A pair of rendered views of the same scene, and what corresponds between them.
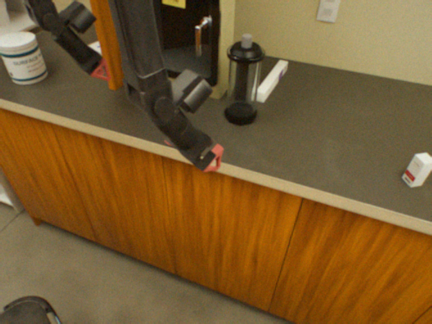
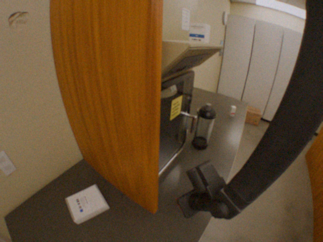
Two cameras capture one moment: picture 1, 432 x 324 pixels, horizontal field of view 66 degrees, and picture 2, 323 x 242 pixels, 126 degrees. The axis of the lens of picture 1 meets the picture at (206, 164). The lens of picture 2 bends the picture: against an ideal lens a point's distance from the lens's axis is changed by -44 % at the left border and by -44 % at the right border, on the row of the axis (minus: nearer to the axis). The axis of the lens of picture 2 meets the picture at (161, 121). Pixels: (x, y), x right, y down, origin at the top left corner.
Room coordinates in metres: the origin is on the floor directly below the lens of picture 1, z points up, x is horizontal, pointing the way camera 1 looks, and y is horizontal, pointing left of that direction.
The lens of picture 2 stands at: (1.02, 0.57, 1.52)
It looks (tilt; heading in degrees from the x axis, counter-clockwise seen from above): 33 degrees down; 280
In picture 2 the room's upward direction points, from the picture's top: 2 degrees clockwise
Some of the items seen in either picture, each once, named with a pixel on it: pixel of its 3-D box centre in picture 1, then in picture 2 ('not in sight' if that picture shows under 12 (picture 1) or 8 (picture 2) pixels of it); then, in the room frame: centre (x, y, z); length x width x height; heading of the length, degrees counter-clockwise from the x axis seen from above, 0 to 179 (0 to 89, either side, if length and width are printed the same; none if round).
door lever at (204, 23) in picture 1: (200, 38); (190, 123); (0.99, 0.02, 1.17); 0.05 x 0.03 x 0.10; 157
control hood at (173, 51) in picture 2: not in sight; (192, 58); (1.01, 0.12, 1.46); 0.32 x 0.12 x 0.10; 67
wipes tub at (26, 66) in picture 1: (23, 58); not in sight; (1.17, 0.68, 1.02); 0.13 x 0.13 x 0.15
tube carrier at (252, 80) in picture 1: (243, 84); (203, 128); (0.90, -0.11, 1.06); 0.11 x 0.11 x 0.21
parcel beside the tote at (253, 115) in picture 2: not in sight; (251, 115); (-0.49, -2.22, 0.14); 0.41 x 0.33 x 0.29; 163
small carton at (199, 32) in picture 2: not in sight; (199, 33); (1.00, 0.08, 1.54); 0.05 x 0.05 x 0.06; 67
